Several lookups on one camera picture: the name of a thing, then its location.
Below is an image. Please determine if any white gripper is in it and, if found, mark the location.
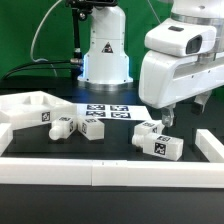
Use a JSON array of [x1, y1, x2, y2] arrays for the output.
[[139, 51, 224, 127]]

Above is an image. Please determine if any white square tabletop part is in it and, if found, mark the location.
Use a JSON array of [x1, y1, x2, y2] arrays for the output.
[[0, 91, 77, 130]]

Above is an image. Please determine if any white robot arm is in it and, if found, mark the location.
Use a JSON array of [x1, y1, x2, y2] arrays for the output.
[[78, 0, 224, 127]]

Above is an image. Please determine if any white sheet with tags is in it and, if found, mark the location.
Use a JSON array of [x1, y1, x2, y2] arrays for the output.
[[77, 103, 151, 121]]

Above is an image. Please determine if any white right fence wall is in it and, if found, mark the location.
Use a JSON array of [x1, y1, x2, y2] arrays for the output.
[[195, 129, 224, 163]]

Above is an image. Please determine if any white fence wall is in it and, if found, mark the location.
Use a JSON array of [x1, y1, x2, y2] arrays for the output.
[[0, 158, 224, 188], [0, 123, 13, 156], [195, 129, 224, 163]]

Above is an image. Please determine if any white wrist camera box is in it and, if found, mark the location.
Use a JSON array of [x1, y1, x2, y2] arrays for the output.
[[145, 18, 217, 57]]

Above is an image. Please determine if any black cable bundle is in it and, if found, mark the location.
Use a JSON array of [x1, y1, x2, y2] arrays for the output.
[[0, 59, 83, 81]]

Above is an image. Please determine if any grey cable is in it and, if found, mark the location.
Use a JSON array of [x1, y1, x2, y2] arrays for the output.
[[29, 0, 64, 78]]

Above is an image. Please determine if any white left fence wall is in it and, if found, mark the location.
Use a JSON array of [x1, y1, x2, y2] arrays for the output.
[[0, 123, 13, 156]]

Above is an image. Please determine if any white front fence wall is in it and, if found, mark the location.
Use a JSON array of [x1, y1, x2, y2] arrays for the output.
[[0, 158, 224, 188]]

